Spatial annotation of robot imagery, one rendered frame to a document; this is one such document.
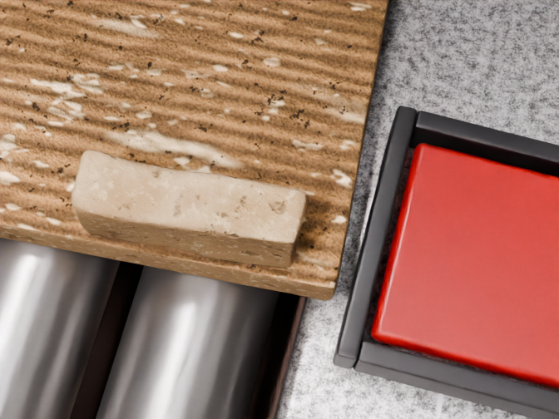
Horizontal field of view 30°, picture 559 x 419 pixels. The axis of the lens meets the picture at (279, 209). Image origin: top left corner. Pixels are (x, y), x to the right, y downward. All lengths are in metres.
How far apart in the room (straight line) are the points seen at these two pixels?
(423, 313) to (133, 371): 0.08
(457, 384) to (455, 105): 0.09
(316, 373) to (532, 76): 0.12
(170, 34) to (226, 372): 0.10
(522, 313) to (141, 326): 0.11
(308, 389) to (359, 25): 0.11
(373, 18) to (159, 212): 0.09
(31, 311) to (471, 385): 0.12
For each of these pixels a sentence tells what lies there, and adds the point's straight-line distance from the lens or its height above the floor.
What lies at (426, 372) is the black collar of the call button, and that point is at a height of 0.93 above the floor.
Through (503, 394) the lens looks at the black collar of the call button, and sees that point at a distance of 0.29.
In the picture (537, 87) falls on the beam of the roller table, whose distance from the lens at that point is 0.34.
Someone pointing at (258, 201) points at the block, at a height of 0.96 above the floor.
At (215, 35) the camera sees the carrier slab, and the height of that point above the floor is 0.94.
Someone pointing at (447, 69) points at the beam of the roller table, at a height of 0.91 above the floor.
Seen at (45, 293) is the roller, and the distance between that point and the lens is 0.30.
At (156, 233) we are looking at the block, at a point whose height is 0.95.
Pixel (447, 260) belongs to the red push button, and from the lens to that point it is 0.30.
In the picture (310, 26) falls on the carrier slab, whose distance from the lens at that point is 0.31.
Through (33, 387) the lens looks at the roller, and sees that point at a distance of 0.30.
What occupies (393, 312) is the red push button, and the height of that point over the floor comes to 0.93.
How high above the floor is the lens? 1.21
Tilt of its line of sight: 72 degrees down
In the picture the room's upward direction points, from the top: 5 degrees clockwise
